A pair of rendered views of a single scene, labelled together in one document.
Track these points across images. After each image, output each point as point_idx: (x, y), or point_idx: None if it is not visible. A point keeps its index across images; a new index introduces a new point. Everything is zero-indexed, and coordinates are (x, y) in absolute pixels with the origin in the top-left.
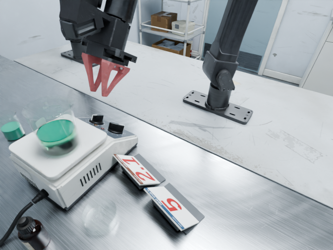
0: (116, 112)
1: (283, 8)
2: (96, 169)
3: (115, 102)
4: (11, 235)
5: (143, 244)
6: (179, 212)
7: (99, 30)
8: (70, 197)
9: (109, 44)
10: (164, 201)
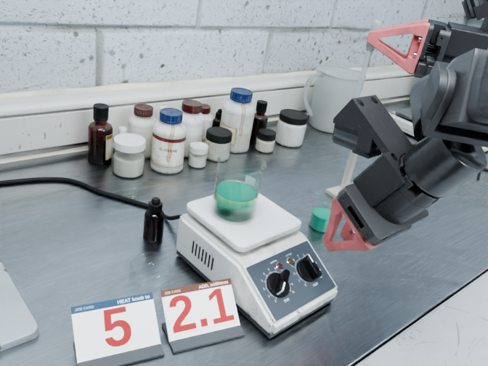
0: (375, 332)
1: None
2: (208, 260)
3: (414, 338)
4: (170, 223)
5: (94, 302)
6: (101, 330)
7: (362, 152)
8: (181, 243)
9: (354, 179)
10: (124, 314)
